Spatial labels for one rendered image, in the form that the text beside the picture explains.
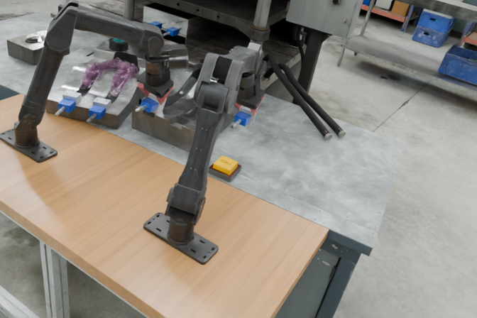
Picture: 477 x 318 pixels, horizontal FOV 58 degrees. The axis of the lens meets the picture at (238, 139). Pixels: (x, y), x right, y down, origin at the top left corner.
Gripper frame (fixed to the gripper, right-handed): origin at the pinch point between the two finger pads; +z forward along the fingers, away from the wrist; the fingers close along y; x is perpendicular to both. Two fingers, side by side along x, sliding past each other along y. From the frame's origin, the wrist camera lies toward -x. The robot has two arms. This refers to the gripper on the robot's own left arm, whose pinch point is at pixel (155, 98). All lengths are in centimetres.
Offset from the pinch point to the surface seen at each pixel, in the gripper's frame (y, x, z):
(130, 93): 14.8, -4.0, 11.8
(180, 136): -13.5, 4.4, 5.5
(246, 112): -28.1, -12.3, -2.1
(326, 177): -61, -14, 9
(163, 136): -7.6, 5.8, 9.1
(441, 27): -100, -504, 248
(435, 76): -107, -304, 173
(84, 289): 2, 49, 83
